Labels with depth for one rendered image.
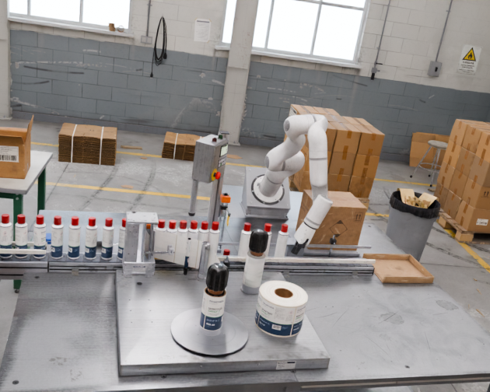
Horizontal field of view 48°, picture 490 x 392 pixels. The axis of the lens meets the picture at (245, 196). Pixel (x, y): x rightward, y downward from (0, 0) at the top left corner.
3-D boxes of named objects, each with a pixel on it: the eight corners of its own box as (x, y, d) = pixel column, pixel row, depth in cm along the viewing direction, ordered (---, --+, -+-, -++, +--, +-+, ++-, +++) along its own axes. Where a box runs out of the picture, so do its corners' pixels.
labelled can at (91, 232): (84, 260, 257) (86, 220, 250) (84, 254, 262) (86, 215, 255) (96, 260, 259) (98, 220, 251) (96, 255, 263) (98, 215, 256)
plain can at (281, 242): (274, 263, 283) (281, 226, 275) (272, 258, 287) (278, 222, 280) (285, 263, 284) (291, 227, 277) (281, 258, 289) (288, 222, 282)
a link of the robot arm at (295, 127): (291, 173, 325) (264, 176, 321) (286, 155, 330) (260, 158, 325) (320, 128, 282) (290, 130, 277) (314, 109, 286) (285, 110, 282)
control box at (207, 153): (190, 179, 262) (195, 140, 255) (206, 170, 277) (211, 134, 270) (210, 184, 259) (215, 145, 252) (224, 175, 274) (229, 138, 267)
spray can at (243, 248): (238, 263, 277) (243, 225, 270) (236, 257, 282) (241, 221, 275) (247, 263, 279) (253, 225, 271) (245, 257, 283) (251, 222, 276)
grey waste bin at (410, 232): (386, 270, 495) (403, 206, 474) (370, 247, 535) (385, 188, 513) (430, 273, 502) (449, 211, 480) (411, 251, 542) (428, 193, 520)
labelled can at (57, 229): (50, 259, 253) (50, 218, 246) (50, 254, 258) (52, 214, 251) (61, 260, 255) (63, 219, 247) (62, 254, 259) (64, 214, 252)
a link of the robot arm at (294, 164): (264, 167, 337) (274, 147, 317) (292, 165, 343) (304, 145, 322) (268, 184, 332) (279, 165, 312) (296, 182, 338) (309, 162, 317)
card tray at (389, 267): (383, 283, 291) (384, 276, 289) (362, 259, 314) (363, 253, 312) (432, 283, 299) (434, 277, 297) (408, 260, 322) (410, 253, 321)
